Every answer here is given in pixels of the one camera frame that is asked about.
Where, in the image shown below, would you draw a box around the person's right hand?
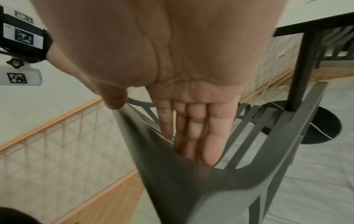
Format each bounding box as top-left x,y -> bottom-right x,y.
29,0 -> 288,167

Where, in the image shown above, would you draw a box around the dark grey metal chair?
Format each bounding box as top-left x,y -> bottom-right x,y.
111,81 -> 330,224
313,27 -> 354,69

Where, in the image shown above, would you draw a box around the person's black trousers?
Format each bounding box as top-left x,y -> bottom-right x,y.
0,206 -> 42,224

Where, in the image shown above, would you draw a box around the white square table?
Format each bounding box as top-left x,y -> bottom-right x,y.
249,0 -> 354,145

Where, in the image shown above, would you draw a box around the black marker wristband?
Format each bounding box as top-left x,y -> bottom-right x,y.
0,4 -> 54,65

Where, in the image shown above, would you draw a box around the orange wooden wall trim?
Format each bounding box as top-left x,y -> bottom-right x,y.
0,69 -> 294,152

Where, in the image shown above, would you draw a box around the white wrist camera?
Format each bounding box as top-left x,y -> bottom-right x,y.
0,57 -> 42,87

